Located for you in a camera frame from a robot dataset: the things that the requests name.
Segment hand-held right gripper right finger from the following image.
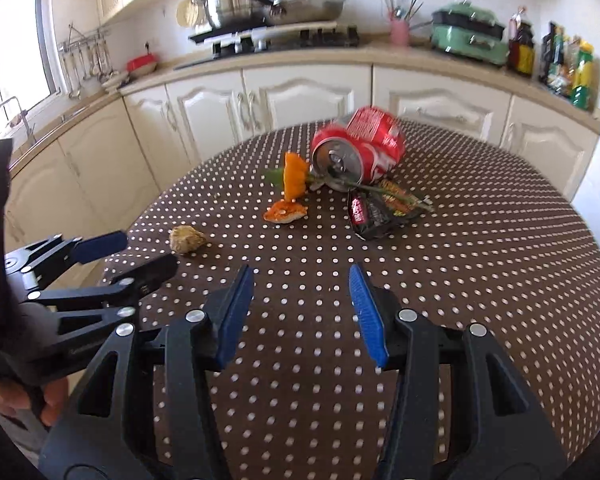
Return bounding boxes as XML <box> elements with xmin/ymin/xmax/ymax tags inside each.
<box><xmin>348</xmin><ymin>264</ymin><xmax>568</xmax><ymax>480</ymax></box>

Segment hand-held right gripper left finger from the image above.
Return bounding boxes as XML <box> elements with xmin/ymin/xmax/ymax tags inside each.
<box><xmin>39</xmin><ymin>264</ymin><xmax>256</xmax><ymax>480</ymax></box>

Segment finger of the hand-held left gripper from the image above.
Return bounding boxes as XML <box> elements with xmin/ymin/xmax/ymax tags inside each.
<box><xmin>5</xmin><ymin>231</ymin><xmax>129</xmax><ymax>287</ymax></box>
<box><xmin>17</xmin><ymin>253</ymin><xmax>179</xmax><ymax>333</ymax></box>

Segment beige paper ball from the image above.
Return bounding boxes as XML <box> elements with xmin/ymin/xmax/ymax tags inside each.
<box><xmin>168</xmin><ymin>225</ymin><xmax>207</xmax><ymax>257</ymax></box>

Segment black snack wrapper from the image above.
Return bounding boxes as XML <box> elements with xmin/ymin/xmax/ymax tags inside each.
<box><xmin>347</xmin><ymin>180</ymin><xmax>424</xmax><ymax>242</ymax></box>

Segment orange peel pieces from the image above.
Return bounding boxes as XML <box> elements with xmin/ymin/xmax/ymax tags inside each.
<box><xmin>263</xmin><ymin>200</ymin><xmax>309</xmax><ymax>224</ymax></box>

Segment crushed red soda can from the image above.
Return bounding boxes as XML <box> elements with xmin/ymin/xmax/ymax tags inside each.
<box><xmin>309</xmin><ymin>105</ymin><xmax>407</xmax><ymax>194</ymax></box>

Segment person's left hand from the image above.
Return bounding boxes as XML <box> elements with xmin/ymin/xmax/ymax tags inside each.
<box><xmin>0</xmin><ymin>377</ymin><xmax>70</xmax><ymax>428</ymax></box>

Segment brown polka-dot tablecloth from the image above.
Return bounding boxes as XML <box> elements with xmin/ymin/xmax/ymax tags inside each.
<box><xmin>100</xmin><ymin>117</ymin><xmax>600</xmax><ymax>480</ymax></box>

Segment steel faucet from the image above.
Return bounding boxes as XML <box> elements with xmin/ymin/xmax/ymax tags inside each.
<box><xmin>0</xmin><ymin>96</ymin><xmax>37</xmax><ymax>145</ymax></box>

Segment hanging kitchen utensils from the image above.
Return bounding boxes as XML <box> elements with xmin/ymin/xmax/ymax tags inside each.
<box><xmin>60</xmin><ymin>42</ymin><xmax>112</xmax><ymax>101</ymax></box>

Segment metal utensil rack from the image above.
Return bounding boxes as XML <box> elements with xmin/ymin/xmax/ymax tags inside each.
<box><xmin>57</xmin><ymin>22</ymin><xmax>112</xmax><ymax>53</ymax></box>

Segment sliding window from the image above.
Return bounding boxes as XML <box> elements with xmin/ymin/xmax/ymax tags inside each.
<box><xmin>0</xmin><ymin>0</ymin><xmax>63</xmax><ymax>128</ymax></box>

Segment black portable stove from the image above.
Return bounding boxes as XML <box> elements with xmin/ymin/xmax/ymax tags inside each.
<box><xmin>187</xmin><ymin>27</ymin><xmax>261</xmax><ymax>45</ymax></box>

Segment cream round steamer plate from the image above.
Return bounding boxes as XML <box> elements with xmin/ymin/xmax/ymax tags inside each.
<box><xmin>176</xmin><ymin>0</ymin><xmax>201</xmax><ymax>28</ymax></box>

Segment black gas stove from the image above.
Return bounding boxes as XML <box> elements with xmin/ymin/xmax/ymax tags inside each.
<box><xmin>172</xmin><ymin>24</ymin><xmax>362</xmax><ymax>71</ymax></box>

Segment beige countertop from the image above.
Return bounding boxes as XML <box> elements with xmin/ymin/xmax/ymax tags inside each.
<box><xmin>7</xmin><ymin>40</ymin><xmax>600</xmax><ymax>171</ymax></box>

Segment steel steamer pot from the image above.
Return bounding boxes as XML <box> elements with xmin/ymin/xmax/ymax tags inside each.
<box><xmin>190</xmin><ymin>0</ymin><xmax>277</xmax><ymax>31</ymax></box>

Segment pink utensil holder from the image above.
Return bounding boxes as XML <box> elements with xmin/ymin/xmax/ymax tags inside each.
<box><xmin>390</xmin><ymin>15</ymin><xmax>411</xmax><ymax>47</ymax></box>

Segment green electric cooker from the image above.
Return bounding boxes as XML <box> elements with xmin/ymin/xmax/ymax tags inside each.
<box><xmin>410</xmin><ymin>1</ymin><xmax>511</xmax><ymax>67</ymax></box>

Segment steel wok with lid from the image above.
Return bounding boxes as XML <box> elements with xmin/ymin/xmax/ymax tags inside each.
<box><xmin>230</xmin><ymin>0</ymin><xmax>348</xmax><ymax>26</ymax></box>

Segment dark glass bottle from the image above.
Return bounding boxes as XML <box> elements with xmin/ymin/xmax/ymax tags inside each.
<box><xmin>555</xmin><ymin>35</ymin><xmax>581</xmax><ymax>97</ymax></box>
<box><xmin>539</xmin><ymin>21</ymin><xmax>563</xmax><ymax>86</ymax></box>

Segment green bottle yellow cap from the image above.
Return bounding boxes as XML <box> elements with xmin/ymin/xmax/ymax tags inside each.
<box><xmin>570</xmin><ymin>40</ymin><xmax>597</xmax><ymax>111</ymax></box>

